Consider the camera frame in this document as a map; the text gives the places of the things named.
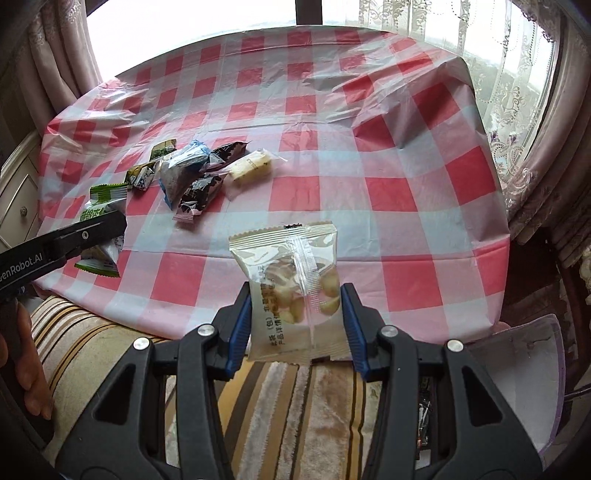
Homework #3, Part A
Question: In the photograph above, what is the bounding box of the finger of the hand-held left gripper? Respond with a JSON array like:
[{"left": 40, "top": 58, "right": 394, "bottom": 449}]
[{"left": 46, "top": 210, "right": 127, "bottom": 267}]

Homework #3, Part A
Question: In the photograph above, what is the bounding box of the striped towel cushion cover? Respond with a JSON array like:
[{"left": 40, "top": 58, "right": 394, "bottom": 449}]
[{"left": 28, "top": 295, "right": 430, "bottom": 480}]

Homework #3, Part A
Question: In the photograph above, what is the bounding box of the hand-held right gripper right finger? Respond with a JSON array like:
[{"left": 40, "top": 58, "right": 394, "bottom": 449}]
[{"left": 341, "top": 282, "right": 541, "bottom": 480}]

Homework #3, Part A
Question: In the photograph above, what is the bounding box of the red white checked tablecloth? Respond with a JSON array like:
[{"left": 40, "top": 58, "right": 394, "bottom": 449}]
[{"left": 37, "top": 25, "right": 511, "bottom": 344}]

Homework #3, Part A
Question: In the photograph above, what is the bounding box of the small green white candy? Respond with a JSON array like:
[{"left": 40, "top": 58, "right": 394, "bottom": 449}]
[{"left": 126, "top": 164, "right": 158, "bottom": 193}]

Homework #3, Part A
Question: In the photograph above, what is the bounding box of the dark window post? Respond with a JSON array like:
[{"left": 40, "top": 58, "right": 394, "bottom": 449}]
[{"left": 295, "top": 0, "right": 324, "bottom": 26}]

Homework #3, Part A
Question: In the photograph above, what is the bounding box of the small black pink packet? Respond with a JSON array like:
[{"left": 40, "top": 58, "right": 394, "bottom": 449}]
[
  {"left": 172, "top": 173, "right": 225, "bottom": 223},
  {"left": 209, "top": 142, "right": 248, "bottom": 174}
]

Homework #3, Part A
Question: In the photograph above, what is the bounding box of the silver blue snack packet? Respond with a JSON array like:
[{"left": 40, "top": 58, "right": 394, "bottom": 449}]
[{"left": 159, "top": 140, "right": 211, "bottom": 206}]

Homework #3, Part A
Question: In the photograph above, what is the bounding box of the green white snack packet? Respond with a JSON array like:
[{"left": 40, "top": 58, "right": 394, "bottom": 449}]
[{"left": 75, "top": 183, "right": 131, "bottom": 278}]

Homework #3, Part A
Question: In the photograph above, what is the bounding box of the white box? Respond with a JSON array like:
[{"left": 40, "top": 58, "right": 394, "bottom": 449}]
[{"left": 462, "top": 314, "right": 568, "bottom": 467}]

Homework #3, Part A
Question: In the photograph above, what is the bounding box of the yellow cake clear packet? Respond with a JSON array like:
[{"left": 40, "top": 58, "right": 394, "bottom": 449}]
[{"left": 225, "top": 148, "right": 288, "bottom": 186}]

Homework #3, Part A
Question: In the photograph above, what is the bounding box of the clear beige nut packet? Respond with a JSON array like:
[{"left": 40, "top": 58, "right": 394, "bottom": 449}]
[{"left": 229, "top": 222, "right": 350, "bottom": 364}]

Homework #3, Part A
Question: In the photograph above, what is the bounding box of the pink patterned curtain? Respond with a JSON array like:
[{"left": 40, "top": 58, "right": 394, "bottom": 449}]
[{"left": 503, "top": 92, "right": 591, "bottom": 287}]

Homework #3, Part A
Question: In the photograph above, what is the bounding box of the cream wooden cabinet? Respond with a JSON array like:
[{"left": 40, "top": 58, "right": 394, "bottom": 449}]
[{"left": 0, "top": 131, "right": 44, "bottom": 252}]

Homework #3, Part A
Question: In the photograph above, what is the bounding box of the white lace curtain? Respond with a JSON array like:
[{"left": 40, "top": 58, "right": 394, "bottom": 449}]
[{"left": 360, "top": 0, "right": 559, "bottom": 185}]

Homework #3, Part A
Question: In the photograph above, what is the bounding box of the person's left hand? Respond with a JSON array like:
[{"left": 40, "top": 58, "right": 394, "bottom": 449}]
[{"left": 0, "top": 305, "right": 54, "bottom": 421}]

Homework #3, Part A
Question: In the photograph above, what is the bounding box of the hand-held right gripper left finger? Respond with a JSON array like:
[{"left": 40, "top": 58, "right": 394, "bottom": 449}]
[{"left": 58, "top": 281, "right": 254, "bottom": 480}]

